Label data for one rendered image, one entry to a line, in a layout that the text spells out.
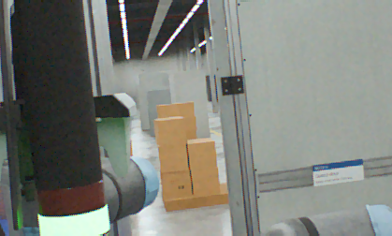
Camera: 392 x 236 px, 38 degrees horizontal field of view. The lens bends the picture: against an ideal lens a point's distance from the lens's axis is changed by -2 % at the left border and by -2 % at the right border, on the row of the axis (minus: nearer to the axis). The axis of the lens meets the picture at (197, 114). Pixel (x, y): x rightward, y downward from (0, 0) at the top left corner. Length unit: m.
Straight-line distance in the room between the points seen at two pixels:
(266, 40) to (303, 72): 0.18
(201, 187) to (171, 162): 0.54
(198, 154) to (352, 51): 5.82
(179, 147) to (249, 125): 5.76
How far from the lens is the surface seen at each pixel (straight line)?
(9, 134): 0.28
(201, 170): 7.94
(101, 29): 1.20
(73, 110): 0.27
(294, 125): 2.16
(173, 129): 7.85
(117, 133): 0.40
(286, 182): 2.18
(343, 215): 0.79
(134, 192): 0.73
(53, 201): 0.27
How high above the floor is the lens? 1.67
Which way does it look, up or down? 3 degrees down
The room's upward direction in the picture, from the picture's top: 6 degrees counter-clockwise
